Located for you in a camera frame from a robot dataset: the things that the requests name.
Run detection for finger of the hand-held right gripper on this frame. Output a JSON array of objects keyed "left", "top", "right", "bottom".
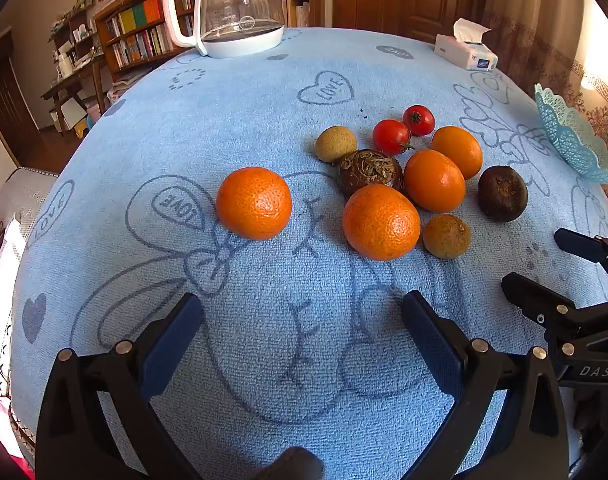
[
  {"left": 554, "top": 227, "right": 608, "bottom": 286},
  {"left": 501, "top": 272, "right": 608, "bottom": 361}
]

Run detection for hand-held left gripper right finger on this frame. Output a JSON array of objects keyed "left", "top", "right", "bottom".
[{"left": 401, "top": 290, "right": 570, "bottom": 480}]

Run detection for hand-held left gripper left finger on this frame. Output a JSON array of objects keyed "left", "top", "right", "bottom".
[{"left": 35, "top": 292, "right": 207, "bottom": 480}]

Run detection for tan longan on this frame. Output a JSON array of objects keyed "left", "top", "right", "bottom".
[
  {"left": 423, "top": 213, "right": 472, "bottom": 260},
  {"left": 315, "top": 125, "right": 357, "bottom": 164}
]

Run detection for light blue lattice basket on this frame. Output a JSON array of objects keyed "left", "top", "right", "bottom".
[{"left": 534, "top": 82, "right": 608, "bottom": 186}]

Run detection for rough-skinned orange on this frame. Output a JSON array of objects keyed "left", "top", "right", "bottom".
[
  {"left": 342, "top": 184, "right": 421, "bottom": 262},
  {"left": 216, "top": 166, "right": 293, "bottom": 241}
]

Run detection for smooth-skinned orange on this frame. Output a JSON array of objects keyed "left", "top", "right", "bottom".
[
  {"left": 430, "top": 125, "right": 484, "bottom": 181},
  {"left": 404, "top": 149, "right": 467, "bottom": 213}
]

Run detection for red cherry tomato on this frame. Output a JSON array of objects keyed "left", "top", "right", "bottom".
[
  {"left": 402, "top": 105, "right": 436, "bottom": 137},
  {"left": 372, "top": 119, "right": 413, "bottom": 156}
]

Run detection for grey covered chair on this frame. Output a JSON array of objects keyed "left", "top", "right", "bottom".
[{"left": 0, "top": 167, "right": 59, "bottom": 241}]

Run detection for patterned brown curtain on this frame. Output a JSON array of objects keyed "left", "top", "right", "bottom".
[{"left": 484, "top": 0, "right": 608, "bottom": 201}]

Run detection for white tissue pack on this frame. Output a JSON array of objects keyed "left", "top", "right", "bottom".
[{"left": 433, "top": 17, "right": 500, "bottom": 72}]

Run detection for blue printed tablecloth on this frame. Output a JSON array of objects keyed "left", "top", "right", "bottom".
[{"left": 11, "top": 26, "right": 608, "bottom": 480}]

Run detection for wooden side desk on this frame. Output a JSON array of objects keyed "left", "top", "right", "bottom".
[{"left": 41, "top": 57, "right": 109, "bottom": 133}]

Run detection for brown wooden door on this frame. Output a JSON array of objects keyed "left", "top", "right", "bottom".
[{"left": 331, "top": 0, "right": 490, "bottom": 43}]

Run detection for dark wooden door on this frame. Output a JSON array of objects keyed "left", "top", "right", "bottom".
[{"left": 0, "top": 52, "right": 39, "bottom": 168}]

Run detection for rows of upright books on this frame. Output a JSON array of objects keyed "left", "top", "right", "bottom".
[{"left": 104, "top": 0, "right": 309, "bottom": 68}]

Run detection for small wooden shelf unit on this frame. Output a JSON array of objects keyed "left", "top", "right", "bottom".
[{"left": 48, "top": 7, "right": 104, "bottom": 81}]

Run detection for glass kettle with white handle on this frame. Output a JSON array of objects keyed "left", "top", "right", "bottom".
[{"left": 162, "top": 0, "right": 285, "bottom": 59}]

